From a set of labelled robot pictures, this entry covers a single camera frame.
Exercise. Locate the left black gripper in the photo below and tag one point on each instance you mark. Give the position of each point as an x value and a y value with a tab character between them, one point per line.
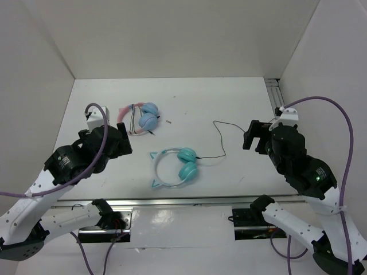
124	140

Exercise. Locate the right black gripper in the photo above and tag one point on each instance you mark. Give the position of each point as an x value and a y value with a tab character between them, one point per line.
256	128

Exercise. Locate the teal cat ear headphones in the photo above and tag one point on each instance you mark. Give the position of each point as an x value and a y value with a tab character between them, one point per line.
186	167

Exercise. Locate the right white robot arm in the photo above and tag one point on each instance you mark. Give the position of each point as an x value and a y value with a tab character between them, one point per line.
337	247

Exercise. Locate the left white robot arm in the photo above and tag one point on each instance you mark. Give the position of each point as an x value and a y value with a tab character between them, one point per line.
25	228

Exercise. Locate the pink blue cat ear headphones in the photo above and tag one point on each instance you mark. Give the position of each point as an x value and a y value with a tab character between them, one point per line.
148	121

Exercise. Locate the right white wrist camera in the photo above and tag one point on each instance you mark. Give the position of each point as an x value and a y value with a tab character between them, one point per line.
284	116

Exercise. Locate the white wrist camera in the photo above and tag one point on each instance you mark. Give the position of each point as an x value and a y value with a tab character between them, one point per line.
94	118
284	116

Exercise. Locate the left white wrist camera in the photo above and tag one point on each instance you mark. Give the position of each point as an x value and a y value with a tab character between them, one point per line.
94	118

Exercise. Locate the aluminium rail at right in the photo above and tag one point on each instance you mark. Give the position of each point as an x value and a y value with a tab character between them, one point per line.
274	93

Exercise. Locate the aluminium rail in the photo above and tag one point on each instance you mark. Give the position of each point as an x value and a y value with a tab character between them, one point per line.
170	202
274	93

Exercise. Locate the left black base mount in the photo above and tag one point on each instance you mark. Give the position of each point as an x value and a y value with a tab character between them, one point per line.
118	226

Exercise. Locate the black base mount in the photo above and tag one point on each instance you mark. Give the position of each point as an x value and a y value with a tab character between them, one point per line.
247	226
118	226

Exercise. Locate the aluminium rail at front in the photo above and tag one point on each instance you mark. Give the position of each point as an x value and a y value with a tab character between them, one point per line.
170	202

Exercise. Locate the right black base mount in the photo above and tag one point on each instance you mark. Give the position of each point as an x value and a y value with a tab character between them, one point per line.
247	226

